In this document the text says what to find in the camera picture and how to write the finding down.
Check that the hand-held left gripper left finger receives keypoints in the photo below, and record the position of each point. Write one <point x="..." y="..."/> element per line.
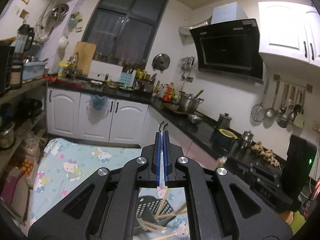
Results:
<point x="159" y="165"/>

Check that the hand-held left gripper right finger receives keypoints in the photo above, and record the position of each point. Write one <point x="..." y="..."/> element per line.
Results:
<point x="166" y="172"/>

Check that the plastic-wrapped chopstick pair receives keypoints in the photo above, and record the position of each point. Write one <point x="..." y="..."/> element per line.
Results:
<point x="164" y="160"/>

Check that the green plastic utensil holder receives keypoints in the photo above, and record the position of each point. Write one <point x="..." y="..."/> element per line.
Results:
<point x="147" y="210"/>

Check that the set of wooden chopsticks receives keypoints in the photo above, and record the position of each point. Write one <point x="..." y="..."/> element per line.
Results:
<point x="150" y="226"/>

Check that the black kitchen countertop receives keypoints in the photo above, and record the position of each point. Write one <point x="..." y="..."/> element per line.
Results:
<point x="200" y="132"/>

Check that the small steel bowl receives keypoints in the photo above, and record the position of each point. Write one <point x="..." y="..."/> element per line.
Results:
<point x="195" y="119"/>

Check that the blue enamel pot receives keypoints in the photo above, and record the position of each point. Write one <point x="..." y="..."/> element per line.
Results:
<point x="222" y="142"/>

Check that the steel stockpot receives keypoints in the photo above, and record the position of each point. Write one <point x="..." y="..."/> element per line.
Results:
<point x="188" y="103"/>

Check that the cluster of condiment bottles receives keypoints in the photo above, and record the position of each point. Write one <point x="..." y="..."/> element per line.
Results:
<point x="170" y="91"/>

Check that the small steel lidded pot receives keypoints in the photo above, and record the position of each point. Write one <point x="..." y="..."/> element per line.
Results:
<point x="223" y="122"/>

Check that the dark countertop organizer rack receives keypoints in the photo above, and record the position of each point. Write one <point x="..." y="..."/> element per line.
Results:
<point x="145" y="85"/>

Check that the cartoon cat printed blanket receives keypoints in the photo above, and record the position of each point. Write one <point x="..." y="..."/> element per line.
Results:
<point x="75" y="155"/>

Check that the steel kettle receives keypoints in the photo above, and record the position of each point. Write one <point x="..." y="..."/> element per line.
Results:
<point x="246" y="140"/>

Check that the blue plastic bag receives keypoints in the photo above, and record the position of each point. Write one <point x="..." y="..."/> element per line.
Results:
<point x="98" y="102"/>

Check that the black gas stove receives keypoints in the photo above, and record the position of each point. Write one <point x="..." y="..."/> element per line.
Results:
<point x="255" y="172"/>

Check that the blue knife block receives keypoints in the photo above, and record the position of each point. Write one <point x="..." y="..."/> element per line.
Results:
<point x="127" y="78"/>

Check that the ginger roots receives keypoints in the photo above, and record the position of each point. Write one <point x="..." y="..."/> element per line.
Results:
<point x="265" y="153"/>

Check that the hanging steel pot lid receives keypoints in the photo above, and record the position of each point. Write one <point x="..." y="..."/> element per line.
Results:
<point x="161" y="61"/>

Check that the hanging metal kitchen tools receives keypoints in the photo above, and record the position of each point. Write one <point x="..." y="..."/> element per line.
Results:
<point x="187" y="63"/>

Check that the white lower kitchen cabinets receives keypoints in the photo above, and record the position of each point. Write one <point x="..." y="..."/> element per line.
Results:
<point x="65" y="112"/>

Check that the white countertop box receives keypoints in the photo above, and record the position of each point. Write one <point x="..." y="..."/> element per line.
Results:
<point x="105" y="68"/>

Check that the row of spice jars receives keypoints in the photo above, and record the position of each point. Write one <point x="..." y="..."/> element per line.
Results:
<point x="110" y="58"/>

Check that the steel sink faucet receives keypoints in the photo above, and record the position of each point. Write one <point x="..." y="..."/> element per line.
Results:
<point x="73" y="71"/>

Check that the wooden cutting board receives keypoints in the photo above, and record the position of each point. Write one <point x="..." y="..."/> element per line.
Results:
<point x="85" y="57"/>

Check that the hanging steel spoon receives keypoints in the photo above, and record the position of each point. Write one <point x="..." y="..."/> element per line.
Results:
<point x="282" y="111"/>

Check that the black range hood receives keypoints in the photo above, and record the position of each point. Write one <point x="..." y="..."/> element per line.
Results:
<point x="225" y="50"/>

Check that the black tall countertop appliance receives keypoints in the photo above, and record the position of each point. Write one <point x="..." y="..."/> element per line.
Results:
<point x="300" y="180"/>

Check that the bag of oranges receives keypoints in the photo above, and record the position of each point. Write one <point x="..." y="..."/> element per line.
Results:
<point x="25" y="167"/>

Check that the yellow plastic container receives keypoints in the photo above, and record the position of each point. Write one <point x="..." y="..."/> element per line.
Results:
<point x="62" y="71"/>

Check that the small hanging steel ladle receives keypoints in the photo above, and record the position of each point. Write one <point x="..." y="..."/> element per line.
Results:
<point x="291" y="117"/>

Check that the dark kitchen window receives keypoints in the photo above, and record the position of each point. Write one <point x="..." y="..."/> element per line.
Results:
<point x="120" y="30"/>

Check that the black wok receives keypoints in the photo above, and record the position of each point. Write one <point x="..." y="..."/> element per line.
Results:
<point x="31" y="106"/>

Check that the hanging black ladle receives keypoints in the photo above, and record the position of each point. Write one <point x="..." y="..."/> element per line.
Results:
<point x="298" y="109"/>

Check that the metal storage shelf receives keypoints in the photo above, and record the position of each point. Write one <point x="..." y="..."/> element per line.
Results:
<point x="25" y="87"/>

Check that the large steel pot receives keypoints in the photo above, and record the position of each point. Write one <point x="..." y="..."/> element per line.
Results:
<point x="6" y="137"/>

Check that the blue plastic basket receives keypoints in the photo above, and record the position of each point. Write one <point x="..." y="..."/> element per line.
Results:
<point x="32" y="71"/>

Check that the range hood chimney cover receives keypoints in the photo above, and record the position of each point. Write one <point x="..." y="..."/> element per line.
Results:
<point x="228" y="12"/>

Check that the small beige appliance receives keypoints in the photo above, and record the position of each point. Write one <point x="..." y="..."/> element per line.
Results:
<point x="16" y="72"/>

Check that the white upper cabinet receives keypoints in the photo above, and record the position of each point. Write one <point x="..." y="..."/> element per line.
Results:
<point x="282" y="30"/>

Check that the hanging steel wok lid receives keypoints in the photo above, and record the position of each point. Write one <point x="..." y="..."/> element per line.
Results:
<point x="60" y="11"/>

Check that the black microwave oven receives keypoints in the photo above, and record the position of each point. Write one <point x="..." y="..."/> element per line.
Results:
<point x="3" y="67"/>

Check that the black blender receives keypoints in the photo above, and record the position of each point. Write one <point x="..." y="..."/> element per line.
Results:
<point x="23" y="40"/>

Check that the wall socket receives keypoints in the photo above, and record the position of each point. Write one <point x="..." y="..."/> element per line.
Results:
<point x="190" y="79"/>

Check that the wall utensil rail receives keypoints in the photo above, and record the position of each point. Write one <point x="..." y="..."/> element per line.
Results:
<point x="276" y="78"/>

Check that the wall-mounted organizer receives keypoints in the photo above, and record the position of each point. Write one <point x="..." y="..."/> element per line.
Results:
<point x="75" y="21"/>

